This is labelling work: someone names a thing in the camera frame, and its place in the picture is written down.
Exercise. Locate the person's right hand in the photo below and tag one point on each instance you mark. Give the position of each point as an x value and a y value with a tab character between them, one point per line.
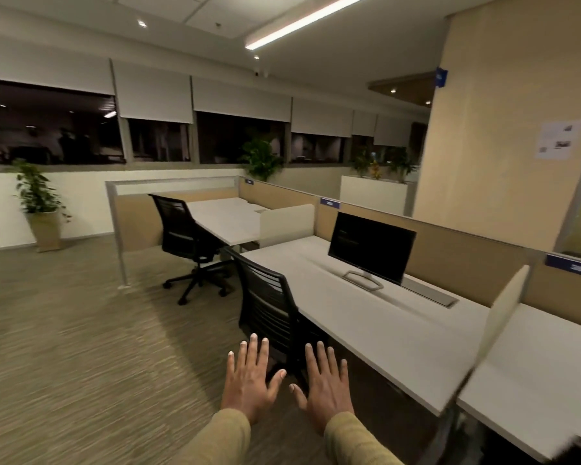
328	397

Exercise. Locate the person's left hand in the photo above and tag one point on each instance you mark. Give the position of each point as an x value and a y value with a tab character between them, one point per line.
246	387

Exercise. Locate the person's left middle finger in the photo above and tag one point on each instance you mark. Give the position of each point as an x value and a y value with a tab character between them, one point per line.
253	351

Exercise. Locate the person's right middle finger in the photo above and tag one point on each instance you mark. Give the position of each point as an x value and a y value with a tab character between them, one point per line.
323	359

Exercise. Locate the person's right thumb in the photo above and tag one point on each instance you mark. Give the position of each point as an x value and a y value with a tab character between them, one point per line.
298	396

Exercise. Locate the person's right little finger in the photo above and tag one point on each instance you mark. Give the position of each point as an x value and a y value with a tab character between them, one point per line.
344	372

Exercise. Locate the person's left little finger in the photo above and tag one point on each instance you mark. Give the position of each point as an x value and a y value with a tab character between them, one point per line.
231	365

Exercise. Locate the person's left thumb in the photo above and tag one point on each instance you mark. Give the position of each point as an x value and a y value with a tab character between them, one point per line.
277	380

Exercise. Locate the person's right forearm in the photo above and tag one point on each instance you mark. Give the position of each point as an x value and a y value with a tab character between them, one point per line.
356	443

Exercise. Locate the person's left forearm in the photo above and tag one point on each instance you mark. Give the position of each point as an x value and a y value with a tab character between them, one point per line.
215	440

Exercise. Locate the black mesh office chair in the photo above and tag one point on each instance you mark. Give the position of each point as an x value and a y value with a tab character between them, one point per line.
184	232
266	305

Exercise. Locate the black computer monitor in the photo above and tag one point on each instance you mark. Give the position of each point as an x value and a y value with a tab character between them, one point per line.
370	246

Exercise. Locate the white desk divider panel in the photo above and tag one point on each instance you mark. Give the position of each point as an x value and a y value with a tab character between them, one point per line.
286	225
501	312

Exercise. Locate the long beige desk partition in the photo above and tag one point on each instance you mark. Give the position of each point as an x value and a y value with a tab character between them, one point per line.
465	261

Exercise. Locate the white planter box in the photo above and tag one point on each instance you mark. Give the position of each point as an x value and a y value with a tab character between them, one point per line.
373	194

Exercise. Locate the green bushy plant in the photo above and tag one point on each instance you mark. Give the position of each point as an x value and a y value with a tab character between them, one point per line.
261	159

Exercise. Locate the green planter box plants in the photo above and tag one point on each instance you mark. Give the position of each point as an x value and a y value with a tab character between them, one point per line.
399	164

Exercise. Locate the beige plant pot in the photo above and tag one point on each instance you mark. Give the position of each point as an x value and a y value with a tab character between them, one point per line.
46	230

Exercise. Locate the green leafy floor plant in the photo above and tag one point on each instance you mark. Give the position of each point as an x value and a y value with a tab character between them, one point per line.
35	188

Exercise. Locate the row of white roller blinds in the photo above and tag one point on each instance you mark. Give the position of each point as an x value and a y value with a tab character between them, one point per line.
150	91

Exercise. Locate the row of dark windows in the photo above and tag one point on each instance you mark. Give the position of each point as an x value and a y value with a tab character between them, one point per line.
48	125

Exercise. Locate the long ceiling strip light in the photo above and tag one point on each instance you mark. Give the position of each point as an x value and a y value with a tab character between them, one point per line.
305	21

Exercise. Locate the blue wall sign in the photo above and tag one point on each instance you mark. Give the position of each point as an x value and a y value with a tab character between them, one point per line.
441	77

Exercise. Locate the white paper wall notice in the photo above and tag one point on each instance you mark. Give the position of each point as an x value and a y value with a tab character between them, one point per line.
559	139

